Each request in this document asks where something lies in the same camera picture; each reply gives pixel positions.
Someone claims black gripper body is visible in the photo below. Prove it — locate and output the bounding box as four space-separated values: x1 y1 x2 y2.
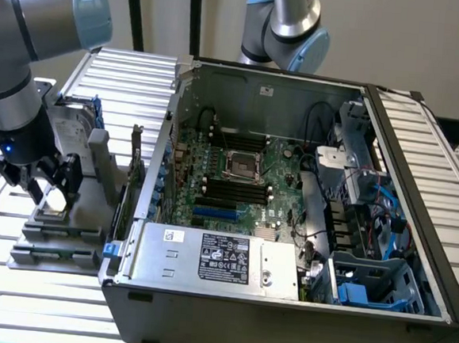
0 100 71 185

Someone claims silver CPU chip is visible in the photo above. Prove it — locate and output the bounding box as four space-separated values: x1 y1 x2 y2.
40 188 70 220

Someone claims long black expansion slot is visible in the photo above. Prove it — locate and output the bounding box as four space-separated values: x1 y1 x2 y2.
193 196 239 211

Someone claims blue expansion slot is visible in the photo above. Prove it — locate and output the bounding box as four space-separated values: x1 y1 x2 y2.
192 205 239 224

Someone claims black RAM slot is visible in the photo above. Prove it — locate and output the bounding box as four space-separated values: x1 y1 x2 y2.
204 182 271 195
204 177 272 189
203 188 270 200
203 192 270 206
210 131 267 140

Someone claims CPU socket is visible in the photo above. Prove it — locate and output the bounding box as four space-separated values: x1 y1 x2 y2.
220 148 267 184

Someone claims grey parts rack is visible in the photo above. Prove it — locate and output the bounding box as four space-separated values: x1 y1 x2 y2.
6 122 154 280

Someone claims silver hard disk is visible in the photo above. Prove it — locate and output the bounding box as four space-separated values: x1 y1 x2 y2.
46 100 103 177

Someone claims green RAM stick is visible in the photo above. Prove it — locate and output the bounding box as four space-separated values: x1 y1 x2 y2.
23 220 103 238
11 242 96 260

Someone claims green graphics card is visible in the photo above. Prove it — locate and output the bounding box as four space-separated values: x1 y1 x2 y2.
109 121 150 250

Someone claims blue case latch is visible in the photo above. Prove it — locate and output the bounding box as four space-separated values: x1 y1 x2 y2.
102 238 124 260

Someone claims silver power supply unit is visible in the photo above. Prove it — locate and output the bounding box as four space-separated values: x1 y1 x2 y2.
113 219 306 304

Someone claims black stand pole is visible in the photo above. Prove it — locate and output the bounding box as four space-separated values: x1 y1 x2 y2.
184 0 205 58
117 0 149 53

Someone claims silver chipset heatsink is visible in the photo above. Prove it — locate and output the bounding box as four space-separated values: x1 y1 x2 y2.
253 225 281 243

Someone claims green motherboard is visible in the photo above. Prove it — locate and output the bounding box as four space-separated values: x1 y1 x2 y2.
159 124 327 261

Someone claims black open PC case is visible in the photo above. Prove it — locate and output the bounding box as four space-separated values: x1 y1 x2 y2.
94 49 459 343

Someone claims metal drive cage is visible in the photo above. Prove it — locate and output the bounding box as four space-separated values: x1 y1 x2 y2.
308 97 397 232

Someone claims grey disk bay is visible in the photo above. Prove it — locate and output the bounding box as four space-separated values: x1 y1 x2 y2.
319 248 433 316

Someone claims short black looped wire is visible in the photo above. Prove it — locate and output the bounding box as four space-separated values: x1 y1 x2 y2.
195 105 220 132

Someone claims black looped power wire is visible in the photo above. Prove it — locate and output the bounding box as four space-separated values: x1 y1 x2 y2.
304 99 339 150

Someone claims blue data wire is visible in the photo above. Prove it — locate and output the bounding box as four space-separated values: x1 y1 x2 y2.
371 181 407 262

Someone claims thin black table cable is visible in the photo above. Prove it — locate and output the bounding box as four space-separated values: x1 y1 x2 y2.
373 85 459 153

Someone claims black metal bracket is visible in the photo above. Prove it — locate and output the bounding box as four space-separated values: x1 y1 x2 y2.
433 115 459 146

